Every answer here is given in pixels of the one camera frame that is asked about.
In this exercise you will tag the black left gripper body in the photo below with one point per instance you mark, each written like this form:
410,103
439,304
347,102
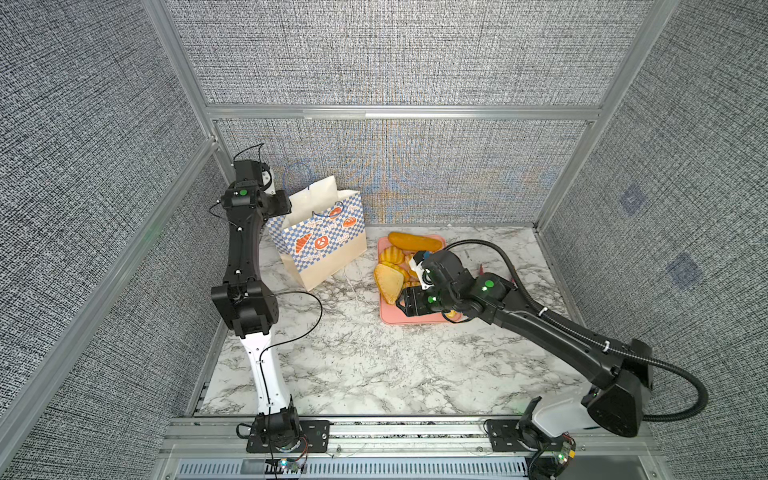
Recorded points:
276,204

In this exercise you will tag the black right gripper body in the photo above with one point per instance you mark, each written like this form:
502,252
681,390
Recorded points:
424,301

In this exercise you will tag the oval golden bread bun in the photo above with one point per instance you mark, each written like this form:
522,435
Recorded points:
414,274

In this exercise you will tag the checkered paper bag blue handles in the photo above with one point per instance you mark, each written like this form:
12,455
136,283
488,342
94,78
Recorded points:
323,233

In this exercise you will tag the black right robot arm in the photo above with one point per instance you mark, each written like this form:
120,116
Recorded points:
617,387

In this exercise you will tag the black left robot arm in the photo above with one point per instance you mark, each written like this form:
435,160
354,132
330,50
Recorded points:
227,296

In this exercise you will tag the triangular tan bread slice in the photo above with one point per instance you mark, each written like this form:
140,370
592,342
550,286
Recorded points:
389,281

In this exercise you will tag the ridged golden bread roll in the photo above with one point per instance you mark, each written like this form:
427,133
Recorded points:
414,259

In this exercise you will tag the long oval bread loaf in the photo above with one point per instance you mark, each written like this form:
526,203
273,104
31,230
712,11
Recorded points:
414,243

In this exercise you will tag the pink plastic tray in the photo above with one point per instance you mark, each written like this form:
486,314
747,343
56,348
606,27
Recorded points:
392,315

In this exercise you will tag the small ridged yellow bun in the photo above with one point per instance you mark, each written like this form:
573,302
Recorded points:
392,255

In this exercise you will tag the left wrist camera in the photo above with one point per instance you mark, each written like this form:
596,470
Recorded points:
265,178

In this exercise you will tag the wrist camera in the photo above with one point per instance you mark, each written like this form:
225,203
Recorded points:
265,178
431,276

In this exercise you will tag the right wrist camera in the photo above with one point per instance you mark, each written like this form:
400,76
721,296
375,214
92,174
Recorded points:
431,276

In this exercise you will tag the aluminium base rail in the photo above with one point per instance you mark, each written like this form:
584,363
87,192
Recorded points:
358,447

